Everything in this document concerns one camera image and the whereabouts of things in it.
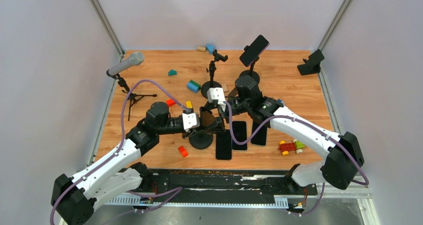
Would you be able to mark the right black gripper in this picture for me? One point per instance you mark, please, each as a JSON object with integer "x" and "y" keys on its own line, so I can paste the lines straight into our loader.
{"x": 213, "y": 106}

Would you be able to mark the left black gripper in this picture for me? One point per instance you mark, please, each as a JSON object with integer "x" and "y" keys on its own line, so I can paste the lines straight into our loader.
{"x": 186, "y": 134}

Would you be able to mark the black stand of phone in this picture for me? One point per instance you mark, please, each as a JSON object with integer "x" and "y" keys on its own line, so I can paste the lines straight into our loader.
{"x": 211, "y": 71}

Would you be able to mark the black desk phone stand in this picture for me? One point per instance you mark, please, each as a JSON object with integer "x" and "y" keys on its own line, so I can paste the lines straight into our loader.
{"x": 311, "y": 65}

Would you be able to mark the black ball-joint phone stand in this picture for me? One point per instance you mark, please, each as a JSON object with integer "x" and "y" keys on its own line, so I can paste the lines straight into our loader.
{"x": 201, "y": 140}

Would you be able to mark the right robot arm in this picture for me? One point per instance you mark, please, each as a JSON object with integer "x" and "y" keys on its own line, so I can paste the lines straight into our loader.
{"x": 341, "y": 156}

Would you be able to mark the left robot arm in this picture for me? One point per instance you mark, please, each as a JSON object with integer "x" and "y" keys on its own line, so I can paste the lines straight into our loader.
{"x": 77, "y": 197}

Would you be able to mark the black round pole stand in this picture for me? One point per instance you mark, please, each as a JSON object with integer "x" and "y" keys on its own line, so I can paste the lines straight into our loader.
{"x": 251, "y": 73}

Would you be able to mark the purple-edged phone on pole stand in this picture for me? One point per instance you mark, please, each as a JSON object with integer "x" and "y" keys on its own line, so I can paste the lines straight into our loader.
{"x": 260, "y": 43}

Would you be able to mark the black microphone tripod stand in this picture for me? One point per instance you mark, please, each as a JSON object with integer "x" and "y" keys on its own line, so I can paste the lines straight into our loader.
{"x": 133, "y": 97}

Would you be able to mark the beige wooden block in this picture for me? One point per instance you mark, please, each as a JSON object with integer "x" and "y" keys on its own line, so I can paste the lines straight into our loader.
{"x": 224, "y": 87}

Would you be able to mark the yellow wooden block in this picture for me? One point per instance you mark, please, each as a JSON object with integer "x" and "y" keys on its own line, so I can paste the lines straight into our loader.
{"x": 189, "y": 104}

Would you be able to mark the orange red block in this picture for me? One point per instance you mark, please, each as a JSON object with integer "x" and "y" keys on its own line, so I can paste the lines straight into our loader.
{"x": 183, "y": 151}

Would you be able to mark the blue green lego brick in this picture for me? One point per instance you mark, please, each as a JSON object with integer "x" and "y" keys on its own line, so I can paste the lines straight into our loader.
{"x": 193, "y": 86}

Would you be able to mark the red wooden block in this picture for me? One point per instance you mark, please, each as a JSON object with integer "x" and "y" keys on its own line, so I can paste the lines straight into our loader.
{"x": 170, "y": 102}

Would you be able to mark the blue triangular block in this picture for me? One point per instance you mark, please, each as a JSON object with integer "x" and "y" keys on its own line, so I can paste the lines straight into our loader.
{"x": 210, "y": 48}

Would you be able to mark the teal triangular block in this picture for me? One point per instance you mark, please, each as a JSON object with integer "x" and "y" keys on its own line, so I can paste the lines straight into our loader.
{"x": 172, "y": 72}

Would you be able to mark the red lego toy car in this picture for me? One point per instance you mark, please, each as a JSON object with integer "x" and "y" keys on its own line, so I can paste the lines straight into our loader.
{"x": 294, "y": 146}

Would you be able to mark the grey microphone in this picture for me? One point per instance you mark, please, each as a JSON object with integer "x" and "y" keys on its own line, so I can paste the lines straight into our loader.
{"x": 134, "y": 59}

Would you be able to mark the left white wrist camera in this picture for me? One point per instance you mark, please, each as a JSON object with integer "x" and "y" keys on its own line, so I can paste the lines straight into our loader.
{"x": 191, "y": 120}

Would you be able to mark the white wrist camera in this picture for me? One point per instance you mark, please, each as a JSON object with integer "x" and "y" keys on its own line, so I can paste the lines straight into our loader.
{"x": 191, "y": 120}
{"x": 217, "y": 98}

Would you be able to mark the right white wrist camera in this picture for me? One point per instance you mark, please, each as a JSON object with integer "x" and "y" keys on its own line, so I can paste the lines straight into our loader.
{"x": 217, "y": 98}

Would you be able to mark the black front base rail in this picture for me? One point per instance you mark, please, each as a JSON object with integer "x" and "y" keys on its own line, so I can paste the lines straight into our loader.
{"x": 222, "y": 187}

